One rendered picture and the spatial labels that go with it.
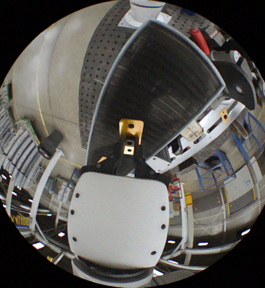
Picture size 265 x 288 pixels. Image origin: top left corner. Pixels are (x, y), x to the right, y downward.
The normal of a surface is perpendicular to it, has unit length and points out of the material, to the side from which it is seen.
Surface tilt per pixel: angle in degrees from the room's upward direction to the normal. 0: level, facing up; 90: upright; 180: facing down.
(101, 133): 0
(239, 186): 90
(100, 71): 0
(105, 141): 0
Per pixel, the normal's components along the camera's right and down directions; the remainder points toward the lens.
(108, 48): -0.08, 0.69
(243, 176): -0.94, -0.30
